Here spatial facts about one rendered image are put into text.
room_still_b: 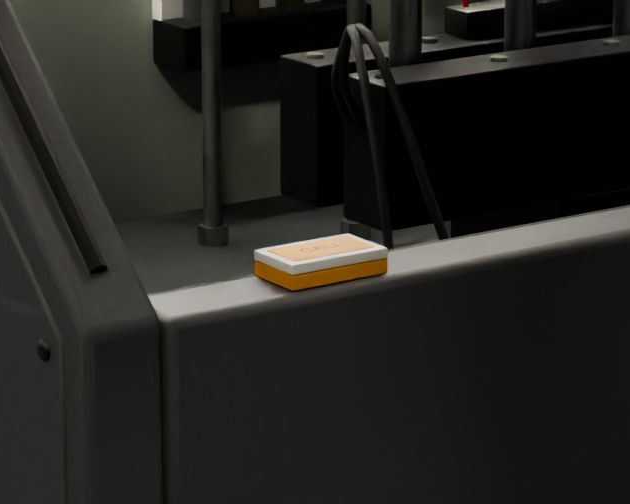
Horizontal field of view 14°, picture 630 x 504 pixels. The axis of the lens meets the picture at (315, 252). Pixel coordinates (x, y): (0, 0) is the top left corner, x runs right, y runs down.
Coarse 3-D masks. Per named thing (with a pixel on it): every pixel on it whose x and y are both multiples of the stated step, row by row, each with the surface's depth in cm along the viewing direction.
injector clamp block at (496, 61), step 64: (320, 64) 144; (448, 64) 144; (512, 64) 144; (576, 64) 146; (320, 128) 144; (384, 128) 139; (448, 128) 141; (512, 128) 144; (576, 128) 147; (320, 192) 145; (448, 192) 142; (512, 192) 145; (576, 192) 148
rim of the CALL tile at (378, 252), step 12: (312, 240) 116; (360, 240) 116; (264, 252) 114; (348, 252) 114; (360, 252) 114; (372, 252) 114; (384, 252) 115; (276, 264) 113; (288, 264) 112; (300, 264) 112; (312, 264) 113; (324, 264) 113; (336, 264) 113; (348, 264) 114
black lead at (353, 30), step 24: (360, 24) 132; (360, 48) 130; (336, 72) 137; (360, 72) 129; (384, 72) 130; (336, 96) 140; (360, 120) 140; (408, 120) 129; (408, 144) 129; (384, 192) 127; (432, 192) 129; (384, 216) 127; (432, 216) 129; (384, 240) 127
